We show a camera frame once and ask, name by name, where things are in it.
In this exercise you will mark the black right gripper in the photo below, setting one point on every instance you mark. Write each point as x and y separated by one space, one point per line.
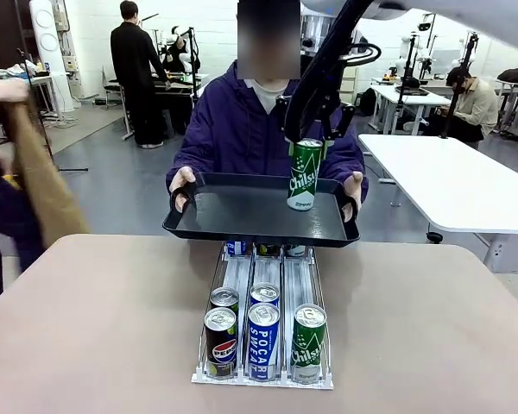
334 82

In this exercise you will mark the green Chilsung cider can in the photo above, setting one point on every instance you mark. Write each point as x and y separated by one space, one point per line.
304 177
308 349
295 251

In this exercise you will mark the black serving tray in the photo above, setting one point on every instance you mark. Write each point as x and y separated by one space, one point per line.
250 211

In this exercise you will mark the blue Pocari Sweat can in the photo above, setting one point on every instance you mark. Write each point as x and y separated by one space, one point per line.
264 294
263 345
236 248

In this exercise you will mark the person's left forearm purple sleeve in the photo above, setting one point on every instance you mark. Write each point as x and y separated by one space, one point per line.
349 161

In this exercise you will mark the person's right forearm purple sleeve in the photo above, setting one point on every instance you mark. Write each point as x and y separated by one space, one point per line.
185 157

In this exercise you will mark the person in purple jacket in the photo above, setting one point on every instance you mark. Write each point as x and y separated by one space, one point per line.
241 129

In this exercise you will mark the seated person beige shirt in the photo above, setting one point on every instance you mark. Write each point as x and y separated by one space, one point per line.
479 103

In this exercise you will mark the person in long black coat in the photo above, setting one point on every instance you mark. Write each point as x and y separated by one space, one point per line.
134 64

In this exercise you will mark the blurred person brown garment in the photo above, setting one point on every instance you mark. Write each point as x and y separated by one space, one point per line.
47 194

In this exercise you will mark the person's left hand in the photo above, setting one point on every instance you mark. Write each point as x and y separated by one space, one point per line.
355 190

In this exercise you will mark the person's right hand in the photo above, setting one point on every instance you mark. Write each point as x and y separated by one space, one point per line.
183 176

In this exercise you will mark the beige drawer unit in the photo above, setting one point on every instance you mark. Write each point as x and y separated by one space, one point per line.
349 86

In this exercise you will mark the white background desk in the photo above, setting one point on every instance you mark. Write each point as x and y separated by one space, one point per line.
423 98

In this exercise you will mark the black Pepsi can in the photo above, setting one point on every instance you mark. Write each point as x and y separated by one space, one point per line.
268 250
224 297
221 345

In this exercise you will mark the black light stand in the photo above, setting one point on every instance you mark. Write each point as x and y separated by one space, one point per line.
194 64

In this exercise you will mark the black slanted pole stand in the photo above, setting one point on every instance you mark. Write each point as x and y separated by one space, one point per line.
456 92

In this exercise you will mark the grey robot workbench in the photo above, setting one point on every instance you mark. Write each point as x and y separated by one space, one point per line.
181 84

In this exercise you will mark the large white table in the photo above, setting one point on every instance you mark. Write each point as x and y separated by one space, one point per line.
457 185

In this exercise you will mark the black and white background robot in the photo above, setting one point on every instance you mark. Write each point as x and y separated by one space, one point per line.
174 56

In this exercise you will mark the black bag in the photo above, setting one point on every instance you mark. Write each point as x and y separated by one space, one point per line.
516 77

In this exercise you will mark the black tripod stand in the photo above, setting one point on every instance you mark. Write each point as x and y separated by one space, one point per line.
75 169

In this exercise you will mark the white tower air conditioner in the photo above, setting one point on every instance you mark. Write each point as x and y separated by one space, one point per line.
47 43

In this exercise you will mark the yellow plastic crate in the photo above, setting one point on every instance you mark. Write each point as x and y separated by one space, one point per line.
13 180

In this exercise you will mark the white wall control box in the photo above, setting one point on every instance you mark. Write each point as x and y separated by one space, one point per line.
71 64

